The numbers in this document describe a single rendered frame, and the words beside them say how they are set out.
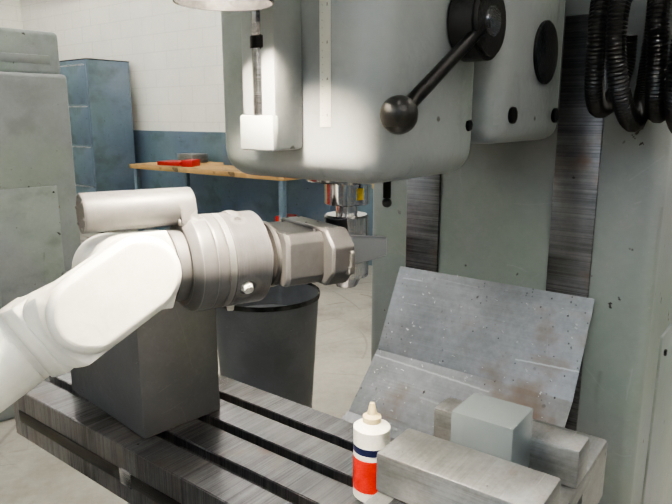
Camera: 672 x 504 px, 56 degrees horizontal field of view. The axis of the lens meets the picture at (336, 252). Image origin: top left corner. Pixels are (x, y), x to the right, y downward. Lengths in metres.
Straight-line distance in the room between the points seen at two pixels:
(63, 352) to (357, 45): 0.33
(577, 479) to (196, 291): 0.39
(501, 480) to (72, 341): 0.36
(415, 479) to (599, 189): 0.50
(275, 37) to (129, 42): 7.82
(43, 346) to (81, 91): 7.45
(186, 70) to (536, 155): 6.70
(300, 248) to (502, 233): 0.46
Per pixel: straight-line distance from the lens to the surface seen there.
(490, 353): 0.97
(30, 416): 1.08
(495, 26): 0.63
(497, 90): 0.68
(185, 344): 0.86
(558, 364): 0.94
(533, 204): 0.96
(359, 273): 0.65
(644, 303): 0.94
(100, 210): 0.55
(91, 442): 0.94
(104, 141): 7.90
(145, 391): 0.85
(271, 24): 0.55
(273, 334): 2.55
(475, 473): 0.58
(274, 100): 0.54
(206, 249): 0.55
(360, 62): 0.53
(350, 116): 0.54
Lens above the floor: 1.37
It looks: 12 degrees down
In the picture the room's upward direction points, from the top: straight up
